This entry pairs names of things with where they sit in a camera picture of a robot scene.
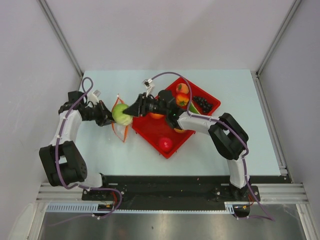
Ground purple cable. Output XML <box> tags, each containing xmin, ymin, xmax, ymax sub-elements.
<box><xmin>47</xmin><ymin>76</ymin><xmax>123</xmax><ymax>226</ymax></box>
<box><xmin>149</xmin><ymin>71</ymin><xmax>275</xmax><ymax>222</ymax></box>

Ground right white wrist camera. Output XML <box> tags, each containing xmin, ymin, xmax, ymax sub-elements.
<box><xmin>142</xmin><ymin>78</ymin><xmax>155</xmax><ymax>97</ymax></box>

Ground toy black grapes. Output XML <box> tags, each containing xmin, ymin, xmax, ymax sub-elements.
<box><xmin>192</xmin><ymin>95</ymin><xmax>213</xmax><ymax>113</ymax></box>

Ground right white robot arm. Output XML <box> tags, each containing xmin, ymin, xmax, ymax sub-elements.
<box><xmin>123</xmin><ymin>90</ymin><xmax>257</xmax><ymax>201</ymax></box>

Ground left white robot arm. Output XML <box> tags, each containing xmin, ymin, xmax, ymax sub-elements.
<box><xmin>39</xmin><ymin>90</ymin><xmax>114</xmax><ymax>200</ymax></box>

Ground toy red orange tomato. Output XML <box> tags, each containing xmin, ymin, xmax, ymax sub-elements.
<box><xmin>175</xmin><ymin>92</ymin><xmax>190</xmax><ymax>107</ymax></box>

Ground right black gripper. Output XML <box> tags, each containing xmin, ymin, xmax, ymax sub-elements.
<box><xmin>124</xmin><ymin>92</ymin><xmax>169</xmax><ymax>118</ymax></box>

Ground toy peach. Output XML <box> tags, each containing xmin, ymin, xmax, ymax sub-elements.
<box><xmin>175</xmin><ymin>83</ymin><xmax>190</xmax><ymax>95</ymax></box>

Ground toy green cabbage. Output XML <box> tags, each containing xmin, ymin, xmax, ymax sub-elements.
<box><xmin>111</xmin><ymin>103</ymin><xmax>133</xmax><ymax>126</ymax></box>

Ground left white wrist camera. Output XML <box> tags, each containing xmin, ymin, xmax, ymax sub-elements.
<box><xmin>88</xmin><ymin>90</ymin><xmax>101</xmax><ymax>105</ymax></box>

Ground toy yellow orange mango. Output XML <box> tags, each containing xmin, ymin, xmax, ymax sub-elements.
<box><xmin>173</xmin><ymin>128</ymin><xmax>186</xmax><ymax>134</ymax></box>

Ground toy red apple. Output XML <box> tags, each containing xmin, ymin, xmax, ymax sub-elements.
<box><xmin>158</xmin><ymin>137</ymin><xmax>173</xmax><ymax>153</ymax></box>

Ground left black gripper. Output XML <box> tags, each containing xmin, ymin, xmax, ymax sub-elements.
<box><xmin>83</xmin><ymin>100</ymin><xmax>121</xmax><ymax>127</ymax></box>

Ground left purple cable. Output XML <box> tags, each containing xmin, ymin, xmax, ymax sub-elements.
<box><xmin>47</xmin><ymin>76</ymin><xmax>123</xmax><ymax>226</ymax></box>

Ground toy watermelon slice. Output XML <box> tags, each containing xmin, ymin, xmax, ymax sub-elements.
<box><xmin>188</xmin><ymin>103</ymin><xmax>201</xmax><ymax>115</ymax></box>

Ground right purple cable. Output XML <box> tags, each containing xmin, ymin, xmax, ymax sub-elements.
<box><xmin>149</xmin><ymin>71</ymin><xmax>275</xmax><ymax>222</ymax></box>

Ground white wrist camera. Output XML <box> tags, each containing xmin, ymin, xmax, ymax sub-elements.
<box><xmin>142</xmin><ymin>78</ymin><xmax>155</xmax><ymax>97</ymax></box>
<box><xmin>88</xmin><ymin>90</ymin><xmax>101</xmax><ymax>105</ymax></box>

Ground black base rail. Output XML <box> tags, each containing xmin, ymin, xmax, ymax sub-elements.
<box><xmin>81</xmin><ymin>176</ymin><xmax>260</xmax><ymax>210</ymax></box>

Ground red plastic tray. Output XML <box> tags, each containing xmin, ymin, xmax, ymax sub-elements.
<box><xmin>132</xmin><ymin>77</ymin><xmax>221</xmax><ymax>159</ymax></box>

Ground clear zip top bag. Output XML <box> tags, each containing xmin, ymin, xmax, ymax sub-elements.
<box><xmin>111</xmin><ymin>94</ymin><xmax>130</xmax><ymax>143</ymax></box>

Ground white slotted cable duct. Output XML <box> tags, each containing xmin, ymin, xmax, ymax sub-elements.
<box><xmin>45</xmin><ymin>202</ymin><xmax>250</xmax><ymax>216</ymax></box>

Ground toy orange tangerine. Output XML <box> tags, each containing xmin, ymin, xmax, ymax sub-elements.
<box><xmin>148</xmin><ymin>112</ymin><xmax>165</xmax><ymax>120</ymax></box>

